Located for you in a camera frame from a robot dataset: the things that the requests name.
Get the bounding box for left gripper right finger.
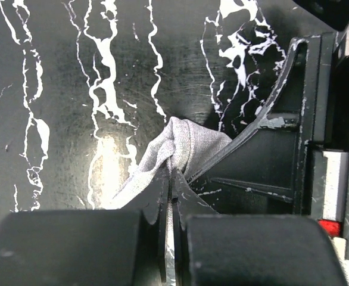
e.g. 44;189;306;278
171;170;347;285

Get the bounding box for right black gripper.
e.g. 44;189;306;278
189;1;349;260

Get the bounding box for grey cloth napkin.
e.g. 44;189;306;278
110;117;232;210

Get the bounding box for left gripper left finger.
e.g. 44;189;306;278
0;167;169;285

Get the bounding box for black marbled table mat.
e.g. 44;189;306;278
0;0;342;236

